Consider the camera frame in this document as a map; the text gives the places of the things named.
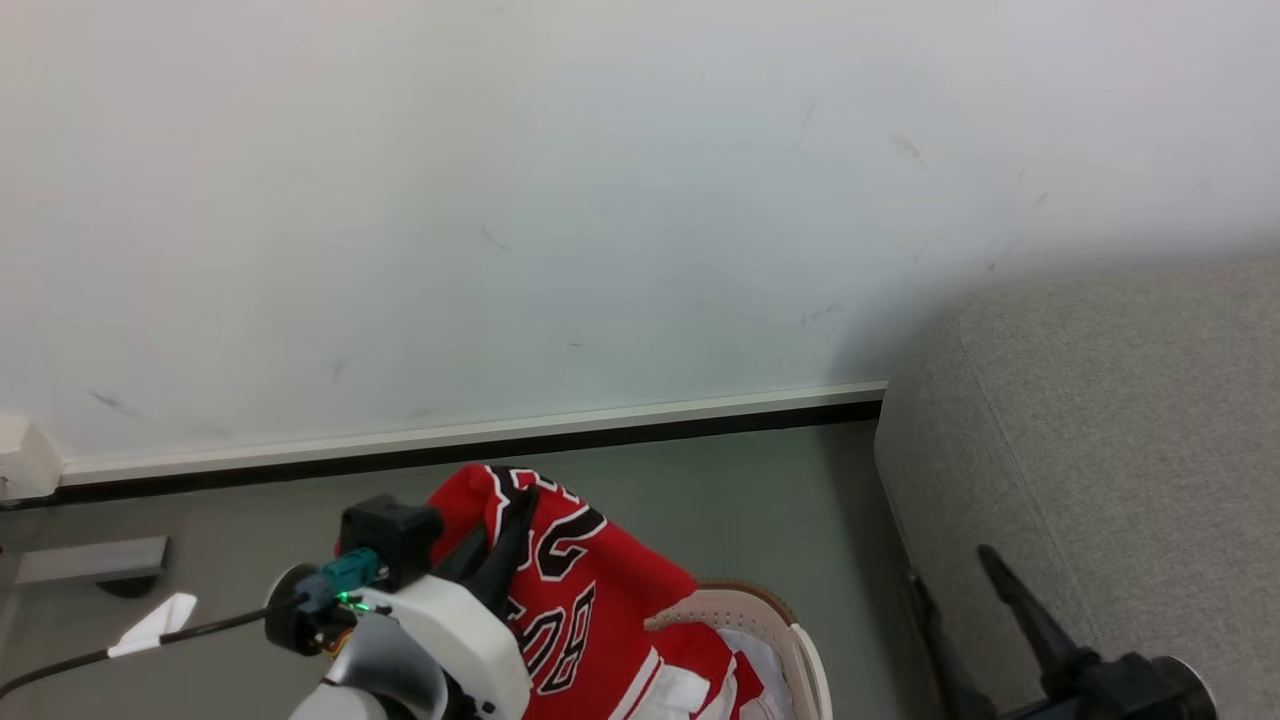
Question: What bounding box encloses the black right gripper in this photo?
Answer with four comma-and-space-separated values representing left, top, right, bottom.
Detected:
908, 544, 1218, 720

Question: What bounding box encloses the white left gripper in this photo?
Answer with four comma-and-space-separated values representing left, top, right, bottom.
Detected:
358, 486, 542, 720

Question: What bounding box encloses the red basketball jersey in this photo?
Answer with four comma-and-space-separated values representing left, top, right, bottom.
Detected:
426, 463, 765, 720

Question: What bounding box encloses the beige laundry basket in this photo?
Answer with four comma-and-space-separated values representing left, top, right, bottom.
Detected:
643, 578, 833, 720

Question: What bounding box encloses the white clothing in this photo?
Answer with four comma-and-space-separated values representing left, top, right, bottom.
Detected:
700, 628, 797, 720

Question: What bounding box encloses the white and black baseboard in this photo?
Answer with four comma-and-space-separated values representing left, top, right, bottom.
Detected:
58, 380, 888, 491

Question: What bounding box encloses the grey fabric sofa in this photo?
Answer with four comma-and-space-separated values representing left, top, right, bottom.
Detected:
874, 258, 1280, 720

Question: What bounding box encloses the grey metal floor plate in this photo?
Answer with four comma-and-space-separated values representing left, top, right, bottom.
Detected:
14, 536, 173, 600

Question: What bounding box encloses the black camera box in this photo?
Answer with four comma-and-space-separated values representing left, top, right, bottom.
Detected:
338, 494, 445, 591

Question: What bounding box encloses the black cable with teal plug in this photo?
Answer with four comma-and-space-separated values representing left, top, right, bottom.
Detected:
0, 547, 383, 699

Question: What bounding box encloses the white paper cable tag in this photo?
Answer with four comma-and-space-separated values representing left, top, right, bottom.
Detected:
108, 592, 198, 659

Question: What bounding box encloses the white corner wall box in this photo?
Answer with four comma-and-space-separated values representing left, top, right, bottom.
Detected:
0, 414, 67, 503

